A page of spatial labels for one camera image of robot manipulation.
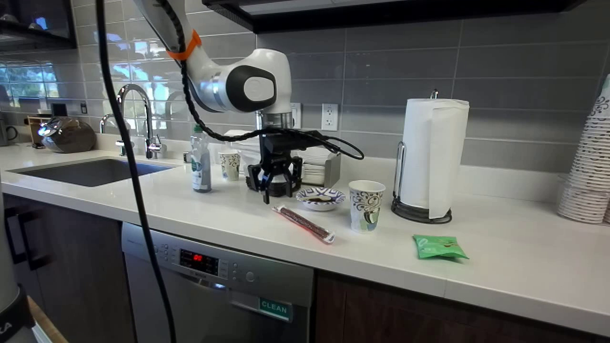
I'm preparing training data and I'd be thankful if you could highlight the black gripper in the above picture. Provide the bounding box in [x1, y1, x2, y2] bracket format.
[244, 127, 305, 205]

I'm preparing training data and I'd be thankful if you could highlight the long orange stick object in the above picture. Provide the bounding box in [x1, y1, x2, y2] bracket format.
[275, 201, 337, 247]

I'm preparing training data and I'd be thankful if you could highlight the small patterned bowl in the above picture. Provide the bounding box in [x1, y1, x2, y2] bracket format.
[294, 184, 345, 213]

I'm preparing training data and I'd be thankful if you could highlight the grey napkin holder box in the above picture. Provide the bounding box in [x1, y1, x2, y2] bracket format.
[301, 144, 343, 188]

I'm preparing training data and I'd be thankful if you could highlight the patterned paper cup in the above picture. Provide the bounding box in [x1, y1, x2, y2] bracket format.
[217, 148, 246, 182]
[347, 177, 389, 232]

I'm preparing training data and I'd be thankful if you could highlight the dish soap bottle green cap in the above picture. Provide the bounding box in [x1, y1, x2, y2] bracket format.
[187, 123, 214, 194]

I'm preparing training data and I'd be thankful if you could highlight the stainless dishwasher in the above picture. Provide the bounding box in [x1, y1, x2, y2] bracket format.
[118, 220, 316, 343]

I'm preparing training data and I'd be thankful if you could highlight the chrome sink faucet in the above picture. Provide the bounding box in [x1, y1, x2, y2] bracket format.
[97, 81, 166, 161]

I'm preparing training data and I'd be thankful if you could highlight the white paper towel roll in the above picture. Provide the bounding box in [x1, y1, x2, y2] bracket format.
[398, 95, 473, 220]

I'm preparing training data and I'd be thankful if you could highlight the orange tape band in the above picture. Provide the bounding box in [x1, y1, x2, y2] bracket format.
[166, 28, 206, 64]

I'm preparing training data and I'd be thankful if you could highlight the green packet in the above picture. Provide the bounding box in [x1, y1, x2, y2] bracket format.
[410, 232, 471, 264]

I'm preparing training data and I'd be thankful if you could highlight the steel sink basin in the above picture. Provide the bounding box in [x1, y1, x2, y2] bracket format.
[10, 156, 172, 188]

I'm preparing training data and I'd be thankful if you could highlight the dark overhead cabinet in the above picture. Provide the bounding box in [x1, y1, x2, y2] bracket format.
[202, 0, 587, 36]

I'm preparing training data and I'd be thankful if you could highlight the metal kettle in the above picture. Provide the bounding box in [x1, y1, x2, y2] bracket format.
[36, 114, 99, 154]

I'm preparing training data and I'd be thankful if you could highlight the dark mug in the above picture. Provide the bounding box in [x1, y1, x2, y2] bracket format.
[0, 112, 21, 148]

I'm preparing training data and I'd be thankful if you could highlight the thin black cable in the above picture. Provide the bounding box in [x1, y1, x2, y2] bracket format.
[154, 0, 368, 161]

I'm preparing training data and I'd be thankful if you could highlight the white wall outlet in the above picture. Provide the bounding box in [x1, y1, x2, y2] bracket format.
[318, 100, 341, 133]

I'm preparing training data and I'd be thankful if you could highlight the black wire towel holder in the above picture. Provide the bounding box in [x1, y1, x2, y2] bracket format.
[389, 87, 456, 226]

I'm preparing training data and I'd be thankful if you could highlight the thick black cable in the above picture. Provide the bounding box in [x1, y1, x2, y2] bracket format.
[93, 0, 181, 343]

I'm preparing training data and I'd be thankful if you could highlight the black cabinet handle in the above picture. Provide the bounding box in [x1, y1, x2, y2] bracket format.
[4, 205, 51, 270]

